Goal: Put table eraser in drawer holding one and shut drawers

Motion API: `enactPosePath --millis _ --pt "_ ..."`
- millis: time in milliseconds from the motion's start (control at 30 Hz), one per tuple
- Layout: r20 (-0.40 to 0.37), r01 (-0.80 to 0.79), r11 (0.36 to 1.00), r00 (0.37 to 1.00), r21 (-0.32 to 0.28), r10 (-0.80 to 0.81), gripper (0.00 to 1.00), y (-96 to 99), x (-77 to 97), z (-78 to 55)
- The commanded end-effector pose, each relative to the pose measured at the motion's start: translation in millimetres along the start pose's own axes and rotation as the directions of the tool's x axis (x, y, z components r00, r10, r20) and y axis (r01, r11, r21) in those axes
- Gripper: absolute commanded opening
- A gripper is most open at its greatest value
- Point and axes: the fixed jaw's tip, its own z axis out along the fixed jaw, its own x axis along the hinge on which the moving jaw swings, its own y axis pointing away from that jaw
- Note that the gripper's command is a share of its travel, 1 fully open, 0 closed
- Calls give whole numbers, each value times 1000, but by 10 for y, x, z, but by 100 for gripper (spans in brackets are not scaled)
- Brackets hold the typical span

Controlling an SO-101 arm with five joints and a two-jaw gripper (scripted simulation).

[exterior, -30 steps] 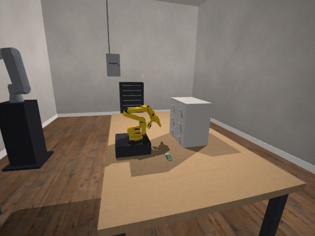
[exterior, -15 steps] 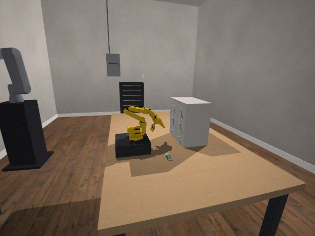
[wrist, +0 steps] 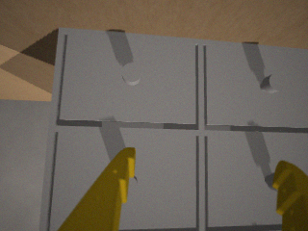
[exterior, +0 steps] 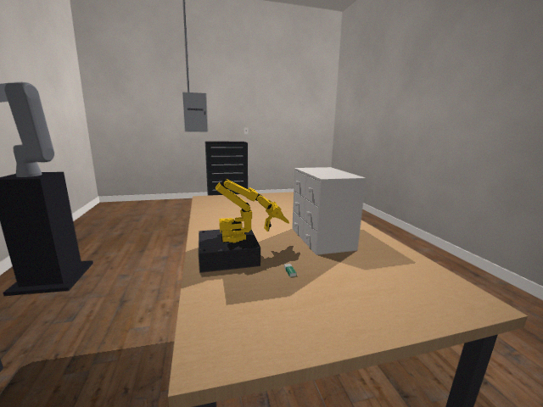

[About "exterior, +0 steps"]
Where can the white chest of drawers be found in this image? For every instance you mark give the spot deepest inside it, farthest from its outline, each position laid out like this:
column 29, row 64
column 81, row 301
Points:
column 340, row 209

